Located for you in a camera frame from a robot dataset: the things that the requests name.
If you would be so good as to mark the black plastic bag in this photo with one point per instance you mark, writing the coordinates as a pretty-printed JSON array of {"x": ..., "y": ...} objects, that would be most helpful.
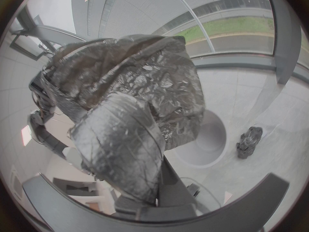
[{"x": 144, "y": 81}]

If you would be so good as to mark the white trash bin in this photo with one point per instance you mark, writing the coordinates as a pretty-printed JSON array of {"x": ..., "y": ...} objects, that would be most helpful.
[{"x": 212, "y": 134}]

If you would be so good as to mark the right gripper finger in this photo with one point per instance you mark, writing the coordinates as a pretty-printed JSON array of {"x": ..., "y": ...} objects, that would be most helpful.
[{"x": 173, "y": 190}]

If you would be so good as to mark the window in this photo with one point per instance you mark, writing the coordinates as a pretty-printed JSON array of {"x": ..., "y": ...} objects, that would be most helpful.
[{"x": 284, "y": 45}]

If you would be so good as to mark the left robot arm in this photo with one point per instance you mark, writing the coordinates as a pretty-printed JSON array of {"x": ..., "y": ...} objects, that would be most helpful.
[{"x": 50, "y": 139}]

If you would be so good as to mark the crumpled black plastic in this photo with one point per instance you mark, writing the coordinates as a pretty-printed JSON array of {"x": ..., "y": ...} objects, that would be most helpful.
[{"x": 248, "y": 142}]

